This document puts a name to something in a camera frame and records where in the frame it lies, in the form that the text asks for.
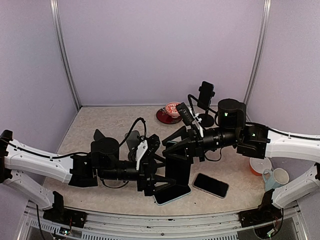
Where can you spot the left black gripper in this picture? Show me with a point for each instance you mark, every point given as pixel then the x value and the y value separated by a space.
pixel 148 185

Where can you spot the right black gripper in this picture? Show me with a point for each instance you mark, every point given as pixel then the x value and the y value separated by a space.
pixel 194 147

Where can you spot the phone blue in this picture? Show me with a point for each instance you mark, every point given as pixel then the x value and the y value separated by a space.
pixel 178 169
pixel 171 194

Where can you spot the black pole stand clamp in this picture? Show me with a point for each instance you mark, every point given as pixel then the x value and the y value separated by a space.
pixel 207 119

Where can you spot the phone black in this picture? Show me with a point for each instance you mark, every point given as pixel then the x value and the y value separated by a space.
pixel 206 92

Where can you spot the black pole stand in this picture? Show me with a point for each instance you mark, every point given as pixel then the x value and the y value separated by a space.
pixel 159 160

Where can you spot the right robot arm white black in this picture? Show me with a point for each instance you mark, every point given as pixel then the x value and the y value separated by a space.
pixel 251 140

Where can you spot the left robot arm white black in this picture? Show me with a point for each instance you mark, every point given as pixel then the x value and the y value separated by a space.
pixel 80 169

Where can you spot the middle folding phone stand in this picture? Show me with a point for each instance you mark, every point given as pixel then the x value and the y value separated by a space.
pixel 132 141

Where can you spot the folding phone stand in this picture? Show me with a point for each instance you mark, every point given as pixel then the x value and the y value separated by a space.
pixel 132 141
pixel 98 135

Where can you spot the phone lower right pink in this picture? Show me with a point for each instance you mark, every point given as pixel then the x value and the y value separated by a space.
pixel 211 185

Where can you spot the left folding phone stand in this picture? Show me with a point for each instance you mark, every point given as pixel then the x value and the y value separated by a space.
pixel 98 135

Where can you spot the red saucer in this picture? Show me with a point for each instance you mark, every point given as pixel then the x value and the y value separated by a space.
pixel 165 118

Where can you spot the red patterned teacup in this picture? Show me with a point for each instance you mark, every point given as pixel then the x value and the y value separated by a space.
pixel 171 109

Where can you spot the orange white bowl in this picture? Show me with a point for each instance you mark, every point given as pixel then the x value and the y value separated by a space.
pixel 257 165

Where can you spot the light blue mug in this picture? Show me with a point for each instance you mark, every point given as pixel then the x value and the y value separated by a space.
pixel 270 180

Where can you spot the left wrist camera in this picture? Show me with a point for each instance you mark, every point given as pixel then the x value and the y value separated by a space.
pixel 146 149

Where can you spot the front aluminium rail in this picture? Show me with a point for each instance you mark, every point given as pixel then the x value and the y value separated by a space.
pixel 110 226

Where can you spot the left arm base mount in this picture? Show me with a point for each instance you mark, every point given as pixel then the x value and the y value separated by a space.
pixel 70 217

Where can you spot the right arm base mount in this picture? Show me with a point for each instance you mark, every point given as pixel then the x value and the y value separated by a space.
pixel 264 213

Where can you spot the right aluminium frame post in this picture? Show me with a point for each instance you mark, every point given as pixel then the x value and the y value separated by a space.
pixel 259 50

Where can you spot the aluminium frame post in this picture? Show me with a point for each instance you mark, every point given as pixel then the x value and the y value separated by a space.
pixel 63 53
pixel 259 50

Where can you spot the left aluminium frame post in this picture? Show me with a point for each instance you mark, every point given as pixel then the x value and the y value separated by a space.
pixel 63 53

